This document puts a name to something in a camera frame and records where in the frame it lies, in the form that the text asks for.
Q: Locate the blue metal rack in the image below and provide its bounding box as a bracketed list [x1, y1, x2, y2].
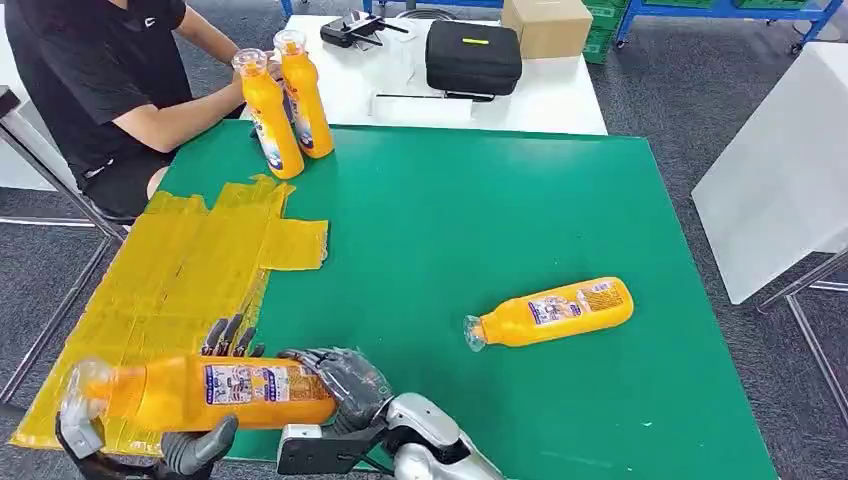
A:
[613, 0, 847, 50]

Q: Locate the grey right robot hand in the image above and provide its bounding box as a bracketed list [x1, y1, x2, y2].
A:
[276, 347, 396, 437]

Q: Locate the green table mat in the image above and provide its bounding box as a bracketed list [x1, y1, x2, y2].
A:
[156, 120, 780, 480]

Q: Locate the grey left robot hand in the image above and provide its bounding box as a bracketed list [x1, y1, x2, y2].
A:
[160, 314, 267, 480]

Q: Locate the white side table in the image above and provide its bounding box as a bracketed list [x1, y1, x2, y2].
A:
[689, 40, 848, 429]

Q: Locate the green plastic crate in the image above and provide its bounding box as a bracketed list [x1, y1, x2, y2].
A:
[582, 0, 631, 66]

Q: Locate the orange drink bottle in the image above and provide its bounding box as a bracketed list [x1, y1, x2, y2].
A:
[62, 353, 340, 437]
[462, 276, 636, 354]
[272, 28, 336, 161]
[231, 47, 307, 182]

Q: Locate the person's left hand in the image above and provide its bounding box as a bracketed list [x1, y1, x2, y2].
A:
[265, 51, 287, 89]

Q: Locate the person's right hand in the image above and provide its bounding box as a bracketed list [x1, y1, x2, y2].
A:
[227, 69, 249, 113]

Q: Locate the black zip case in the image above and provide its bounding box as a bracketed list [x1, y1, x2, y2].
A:
[424, 19, 524, 98]

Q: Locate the thin black rod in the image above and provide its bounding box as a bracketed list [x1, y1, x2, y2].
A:
[374, 90, 497, 104]

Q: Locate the black remote controller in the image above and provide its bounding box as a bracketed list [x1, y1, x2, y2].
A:
[319, 8, 411, 50]

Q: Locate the yellow taped sheet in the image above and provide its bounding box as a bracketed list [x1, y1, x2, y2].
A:
[9, 173, 331, 459]

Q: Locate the metal table frame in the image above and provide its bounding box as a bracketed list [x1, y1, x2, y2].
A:
[0, 84, 128, 407]

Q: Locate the cardboard box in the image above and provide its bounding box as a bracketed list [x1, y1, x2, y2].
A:
[500, 0, 595, 62]

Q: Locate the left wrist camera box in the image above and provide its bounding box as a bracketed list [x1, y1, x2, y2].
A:
[57, 394, 109, 461]

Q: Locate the person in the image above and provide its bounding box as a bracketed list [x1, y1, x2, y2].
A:
[0, 0, 250, 224]

